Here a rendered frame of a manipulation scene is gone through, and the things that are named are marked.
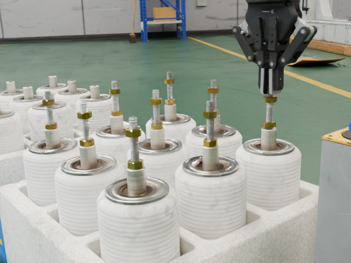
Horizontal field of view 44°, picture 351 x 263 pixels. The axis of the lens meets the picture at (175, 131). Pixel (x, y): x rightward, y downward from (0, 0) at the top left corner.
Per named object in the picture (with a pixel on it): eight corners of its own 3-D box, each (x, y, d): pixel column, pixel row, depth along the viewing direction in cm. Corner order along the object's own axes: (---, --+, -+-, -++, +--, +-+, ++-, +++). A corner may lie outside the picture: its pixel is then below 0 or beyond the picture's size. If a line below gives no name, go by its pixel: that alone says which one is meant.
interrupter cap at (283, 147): (278, 139, 70) (278, 135, 70) (304, 154, 63) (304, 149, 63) (234, 145, 68) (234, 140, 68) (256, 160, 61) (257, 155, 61)
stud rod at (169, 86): (171, 112, 82) (170, 72, 80) (166, 111, 82) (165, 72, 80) (174, 111, 83) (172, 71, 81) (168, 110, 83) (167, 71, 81)
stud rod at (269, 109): (265, 138, 65) (266, 87, 62) (265, 135, 65) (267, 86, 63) (271, 138, 64) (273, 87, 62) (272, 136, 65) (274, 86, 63)
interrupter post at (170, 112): (163, 120, 84) (162, 103, 83) (174, 119, 85) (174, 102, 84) (166, 123, 82) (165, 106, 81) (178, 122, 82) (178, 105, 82)
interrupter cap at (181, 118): (147, 118, 86) (146, 115, 85) (183, 115, 88) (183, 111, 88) (156, 128, 79) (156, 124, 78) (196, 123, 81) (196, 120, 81)
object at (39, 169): (46, 271, 68) (32, 161, 63) (27, 245, 75) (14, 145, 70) (103, 250, 73) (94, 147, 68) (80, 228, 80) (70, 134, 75)
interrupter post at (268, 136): (271, 146, 67) (272, 125, 66) (279, 151, 65) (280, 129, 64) (257, 147, 66) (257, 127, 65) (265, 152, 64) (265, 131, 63)
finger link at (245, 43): (246, 23, 65) (268, 54, 64) (239, 31, 67) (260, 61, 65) (234, 24, 64) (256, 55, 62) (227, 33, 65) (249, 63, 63)
